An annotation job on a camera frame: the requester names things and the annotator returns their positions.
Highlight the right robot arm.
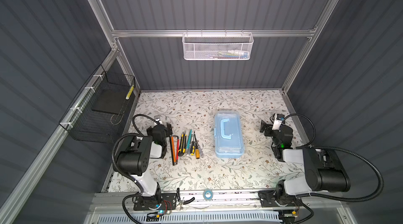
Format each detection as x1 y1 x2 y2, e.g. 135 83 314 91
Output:
260 120 351 206

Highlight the white wire mesh basket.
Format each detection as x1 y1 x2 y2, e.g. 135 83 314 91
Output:
182 32 254 61

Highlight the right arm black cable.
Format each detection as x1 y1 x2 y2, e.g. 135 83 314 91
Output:
283 113 385 203

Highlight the black wire basket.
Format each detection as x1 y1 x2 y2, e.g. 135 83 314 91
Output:
59 66 136 144

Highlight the red handled hex key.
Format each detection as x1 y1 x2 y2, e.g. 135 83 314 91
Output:
175 136 180 165

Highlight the orange handled hex key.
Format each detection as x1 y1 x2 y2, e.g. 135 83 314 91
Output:
170 135 176 166

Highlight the yellow handled screwdriver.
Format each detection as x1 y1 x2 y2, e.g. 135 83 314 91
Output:
193 133 200 159

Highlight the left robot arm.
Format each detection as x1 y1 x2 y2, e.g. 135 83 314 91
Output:
111 123 172 209

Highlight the blue plastic tool box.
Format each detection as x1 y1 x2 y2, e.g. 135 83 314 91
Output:
214 110 245 158

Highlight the teal pen tool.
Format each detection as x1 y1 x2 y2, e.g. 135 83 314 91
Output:
185 129 193 155

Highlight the blue tape roll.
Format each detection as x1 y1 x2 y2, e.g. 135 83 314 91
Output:
203 189 214 201

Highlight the yellow marker in basket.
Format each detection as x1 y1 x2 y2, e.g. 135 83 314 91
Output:
126 85 135 100

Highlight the yellow black utility knife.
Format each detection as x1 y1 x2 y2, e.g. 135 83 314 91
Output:
178 132 186 157

